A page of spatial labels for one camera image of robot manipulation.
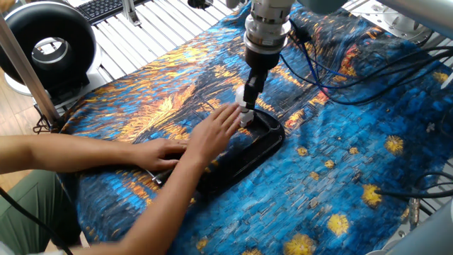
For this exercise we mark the blue orange painted tablecloth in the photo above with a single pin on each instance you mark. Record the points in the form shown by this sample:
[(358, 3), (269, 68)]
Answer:
[(318, 148)]

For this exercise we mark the black keyboard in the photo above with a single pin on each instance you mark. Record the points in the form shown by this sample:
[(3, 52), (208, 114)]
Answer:
[(102, 8)]

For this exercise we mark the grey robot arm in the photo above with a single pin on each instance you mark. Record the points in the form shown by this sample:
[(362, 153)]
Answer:
[(424, 10)]

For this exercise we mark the green trousers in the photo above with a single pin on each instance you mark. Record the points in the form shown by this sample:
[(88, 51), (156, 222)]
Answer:
[(24, 198)]

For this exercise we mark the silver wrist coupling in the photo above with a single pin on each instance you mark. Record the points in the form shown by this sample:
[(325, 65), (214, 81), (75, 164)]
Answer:
[(267, 32)]

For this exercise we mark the person's left hand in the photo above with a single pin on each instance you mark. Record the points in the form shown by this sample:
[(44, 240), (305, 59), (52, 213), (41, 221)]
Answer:
[(159, 154)]

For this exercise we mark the black C-clamp silver screw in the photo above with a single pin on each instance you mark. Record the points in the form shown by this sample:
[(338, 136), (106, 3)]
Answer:
[(255, 156)]

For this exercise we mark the silver round mounting base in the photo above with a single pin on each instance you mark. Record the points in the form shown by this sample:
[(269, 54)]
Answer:
[(389, 25)]

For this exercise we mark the aluminium frame post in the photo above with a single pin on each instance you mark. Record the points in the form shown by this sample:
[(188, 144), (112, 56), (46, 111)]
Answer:
[(24, 67)]

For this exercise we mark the silver upright bracket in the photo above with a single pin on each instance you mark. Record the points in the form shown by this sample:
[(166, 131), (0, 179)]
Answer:
[(130, 12)]

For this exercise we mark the person's left forearm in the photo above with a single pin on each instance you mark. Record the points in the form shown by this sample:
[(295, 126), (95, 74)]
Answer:
[(70, 152)]

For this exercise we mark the person's right hand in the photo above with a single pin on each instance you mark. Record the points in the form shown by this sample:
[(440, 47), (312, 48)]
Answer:
[(212, 138)]

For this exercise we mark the person's right forearm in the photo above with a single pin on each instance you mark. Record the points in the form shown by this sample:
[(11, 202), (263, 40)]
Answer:
[(148, 219)]

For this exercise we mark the black knob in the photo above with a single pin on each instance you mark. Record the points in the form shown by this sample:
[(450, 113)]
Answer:
[(200, 3)]

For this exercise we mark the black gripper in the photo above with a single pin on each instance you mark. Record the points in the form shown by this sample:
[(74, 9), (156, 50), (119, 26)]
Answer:
[(262, 58)]

